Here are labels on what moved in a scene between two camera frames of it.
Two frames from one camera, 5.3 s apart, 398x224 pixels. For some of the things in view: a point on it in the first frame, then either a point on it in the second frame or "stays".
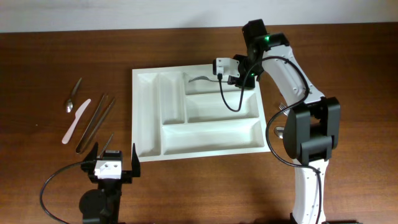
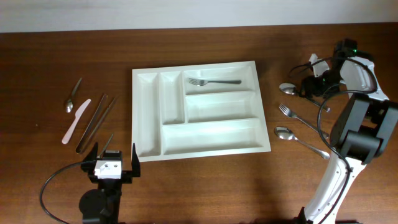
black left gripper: x=127 y=178 stays
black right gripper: x=234 y=80 to x=311 y=86
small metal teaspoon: x=69 y=102 stays
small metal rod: x=102 y=150 stays
